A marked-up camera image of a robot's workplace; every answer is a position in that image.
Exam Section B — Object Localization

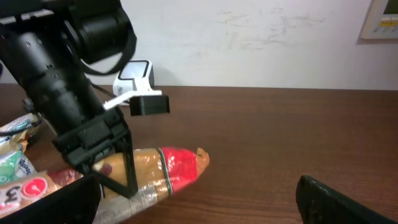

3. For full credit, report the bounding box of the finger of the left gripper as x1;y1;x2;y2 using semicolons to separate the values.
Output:
82;132;137;198

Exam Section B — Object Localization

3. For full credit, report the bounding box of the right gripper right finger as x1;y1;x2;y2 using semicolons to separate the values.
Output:
295;175;395;224

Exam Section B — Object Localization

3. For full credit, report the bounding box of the wall control panel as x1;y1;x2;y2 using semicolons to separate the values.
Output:
360;0;397;39

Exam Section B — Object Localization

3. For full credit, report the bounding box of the cream snack bag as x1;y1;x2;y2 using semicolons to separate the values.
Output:
1;113;42;156

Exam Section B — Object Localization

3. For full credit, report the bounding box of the green tissue pack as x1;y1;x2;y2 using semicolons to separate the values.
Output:
0;151;37;185

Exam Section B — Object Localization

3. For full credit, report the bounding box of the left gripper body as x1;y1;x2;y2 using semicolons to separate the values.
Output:
52;108;131;167

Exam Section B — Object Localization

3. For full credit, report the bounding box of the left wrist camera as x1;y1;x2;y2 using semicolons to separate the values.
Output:
102;79;171;117

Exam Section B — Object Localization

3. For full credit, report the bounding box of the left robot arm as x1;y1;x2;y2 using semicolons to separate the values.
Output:
1;0;137;198

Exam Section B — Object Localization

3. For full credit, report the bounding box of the white barcode scanner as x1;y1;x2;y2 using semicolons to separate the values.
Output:
113;60;154;96

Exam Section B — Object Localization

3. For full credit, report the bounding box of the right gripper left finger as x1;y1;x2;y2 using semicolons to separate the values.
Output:
1;175;101;224

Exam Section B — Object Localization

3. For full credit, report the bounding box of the red spaghetti packet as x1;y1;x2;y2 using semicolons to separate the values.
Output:
14;147;210;223

